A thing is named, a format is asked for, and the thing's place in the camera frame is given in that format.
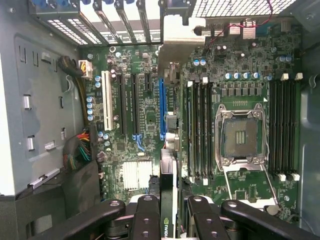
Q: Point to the long black expansion slot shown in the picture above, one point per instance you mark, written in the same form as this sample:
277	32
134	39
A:
122	105
135	105

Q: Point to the green motherboard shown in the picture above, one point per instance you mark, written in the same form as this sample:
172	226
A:
250	62

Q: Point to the white power connector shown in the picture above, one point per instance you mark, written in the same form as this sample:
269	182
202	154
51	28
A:
85	68

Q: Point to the black RAM slot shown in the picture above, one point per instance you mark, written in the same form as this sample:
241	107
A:
272	125
285	125
210	130
196	130
204	130
279	125
292	125

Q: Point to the short black expansion slot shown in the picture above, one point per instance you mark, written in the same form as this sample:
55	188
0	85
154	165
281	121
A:
148	82

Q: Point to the coin battery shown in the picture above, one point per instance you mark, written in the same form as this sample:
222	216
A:
272	210

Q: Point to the CPU socket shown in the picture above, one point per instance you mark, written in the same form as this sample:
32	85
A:
241	137

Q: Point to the blue expansion slot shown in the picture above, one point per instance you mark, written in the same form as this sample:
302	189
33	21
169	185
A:
162	107

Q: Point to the black open PC case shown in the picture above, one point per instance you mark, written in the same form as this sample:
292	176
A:
310	125

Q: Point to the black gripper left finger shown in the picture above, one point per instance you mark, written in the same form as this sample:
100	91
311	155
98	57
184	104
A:
146	220

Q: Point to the metal slot cover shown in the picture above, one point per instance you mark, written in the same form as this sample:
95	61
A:
145	23

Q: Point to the black air shroud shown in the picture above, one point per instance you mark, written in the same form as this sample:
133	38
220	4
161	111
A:
62	205

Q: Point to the metal socket cover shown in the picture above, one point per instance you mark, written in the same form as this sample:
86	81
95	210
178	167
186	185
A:
260	203

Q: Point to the silver chipset heatsink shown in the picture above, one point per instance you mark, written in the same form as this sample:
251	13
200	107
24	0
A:
137	175

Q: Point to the white expansion slot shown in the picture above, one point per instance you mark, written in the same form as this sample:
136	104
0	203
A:
107	100

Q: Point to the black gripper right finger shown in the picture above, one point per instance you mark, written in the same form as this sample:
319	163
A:
207	222

